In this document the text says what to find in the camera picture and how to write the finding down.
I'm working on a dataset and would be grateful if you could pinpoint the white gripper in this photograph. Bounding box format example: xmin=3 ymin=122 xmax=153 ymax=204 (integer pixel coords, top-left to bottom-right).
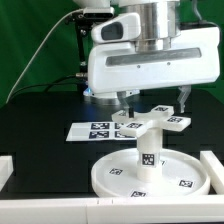
xmin=88 ymin=27 xmax=220 ymax=118

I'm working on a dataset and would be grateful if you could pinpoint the white cross-shaped table base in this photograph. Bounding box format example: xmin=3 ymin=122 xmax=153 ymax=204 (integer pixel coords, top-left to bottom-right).
xmin=112 ymin=105 xmax=191 ymax=137

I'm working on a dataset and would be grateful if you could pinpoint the white round table top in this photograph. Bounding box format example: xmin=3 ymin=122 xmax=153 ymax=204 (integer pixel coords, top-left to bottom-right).
xmin=91 ymin=148 xmax=210 ymax=197

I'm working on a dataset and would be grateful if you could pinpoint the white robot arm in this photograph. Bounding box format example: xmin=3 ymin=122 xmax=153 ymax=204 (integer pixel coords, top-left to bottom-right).
xmin=73 ymin=0 xmax=220 ymax=117

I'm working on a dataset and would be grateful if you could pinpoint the white marker sheet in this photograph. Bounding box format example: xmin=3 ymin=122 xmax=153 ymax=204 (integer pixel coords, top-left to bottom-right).
xmin=66 ymin=121 xmax=132 ymax=142

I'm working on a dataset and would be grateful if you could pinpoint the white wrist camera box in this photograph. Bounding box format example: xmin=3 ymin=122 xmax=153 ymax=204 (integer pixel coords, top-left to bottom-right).
xmin=91 ymin=13 xmax=141 ymax=44

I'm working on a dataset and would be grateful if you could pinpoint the black cable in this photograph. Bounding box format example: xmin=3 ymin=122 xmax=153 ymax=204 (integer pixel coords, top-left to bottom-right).
xmin=6 ymin=74 xmax=90 ymax=104

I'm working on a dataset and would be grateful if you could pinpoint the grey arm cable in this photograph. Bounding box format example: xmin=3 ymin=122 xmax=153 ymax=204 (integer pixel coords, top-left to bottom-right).
xmin=189 ymin=0 xmax=221 ymax=31

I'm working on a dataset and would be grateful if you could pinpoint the black camera stand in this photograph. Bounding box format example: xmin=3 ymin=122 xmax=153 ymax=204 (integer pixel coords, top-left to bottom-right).
xmin=65 ymin=9 xmax=116 ymax=81

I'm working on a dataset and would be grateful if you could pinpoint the white cable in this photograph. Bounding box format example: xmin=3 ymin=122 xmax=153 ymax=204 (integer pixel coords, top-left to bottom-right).
xmin=5 ymin=9 xmax=84 ymax=104

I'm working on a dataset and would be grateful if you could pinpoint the white U-shaped border frame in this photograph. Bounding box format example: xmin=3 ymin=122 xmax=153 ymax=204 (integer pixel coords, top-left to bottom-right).
xmin=0 ymin=151 xmax=224 ymax=224

